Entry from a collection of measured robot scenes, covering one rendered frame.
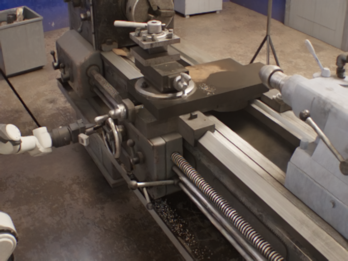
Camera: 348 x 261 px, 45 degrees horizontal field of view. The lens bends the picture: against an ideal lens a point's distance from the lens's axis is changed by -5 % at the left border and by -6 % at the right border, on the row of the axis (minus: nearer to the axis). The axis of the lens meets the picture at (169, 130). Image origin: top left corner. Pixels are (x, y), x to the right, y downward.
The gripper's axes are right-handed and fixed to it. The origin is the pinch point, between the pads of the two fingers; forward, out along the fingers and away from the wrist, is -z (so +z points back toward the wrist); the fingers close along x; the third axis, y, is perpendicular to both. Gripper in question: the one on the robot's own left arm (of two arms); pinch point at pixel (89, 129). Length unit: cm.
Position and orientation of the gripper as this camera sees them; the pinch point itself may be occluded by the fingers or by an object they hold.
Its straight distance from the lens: 210.8
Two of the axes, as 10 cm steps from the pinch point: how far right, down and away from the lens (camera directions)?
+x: -0.4, 8.0, 6.0
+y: 4.7, 5.5, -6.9
